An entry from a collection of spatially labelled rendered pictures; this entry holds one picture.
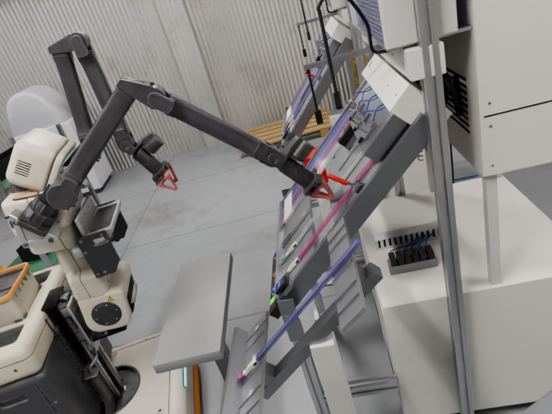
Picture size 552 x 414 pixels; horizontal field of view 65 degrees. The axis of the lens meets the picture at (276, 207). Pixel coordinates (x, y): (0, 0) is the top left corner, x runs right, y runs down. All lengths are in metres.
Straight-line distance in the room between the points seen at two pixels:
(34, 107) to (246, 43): 2.45
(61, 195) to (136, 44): 4.42
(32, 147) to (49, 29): 4.51
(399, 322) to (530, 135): 0.68
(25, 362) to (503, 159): 1.56
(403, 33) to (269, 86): 4.52
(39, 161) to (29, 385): 0.75
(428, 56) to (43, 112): 4.75
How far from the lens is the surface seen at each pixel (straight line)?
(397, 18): 1.08
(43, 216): 1.40
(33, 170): 1.52
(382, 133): 1.19
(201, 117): 1.28
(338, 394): 1.22
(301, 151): 1.35
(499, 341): 1.66
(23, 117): 5.54
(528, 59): 1.22
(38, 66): 6.11
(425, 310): 1.48
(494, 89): 1.20
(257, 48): 5.48
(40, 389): 1.76
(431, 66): 1.09
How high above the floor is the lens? 1.59
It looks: 26 degrees down
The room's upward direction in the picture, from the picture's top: 17 degrees counter-clockwise
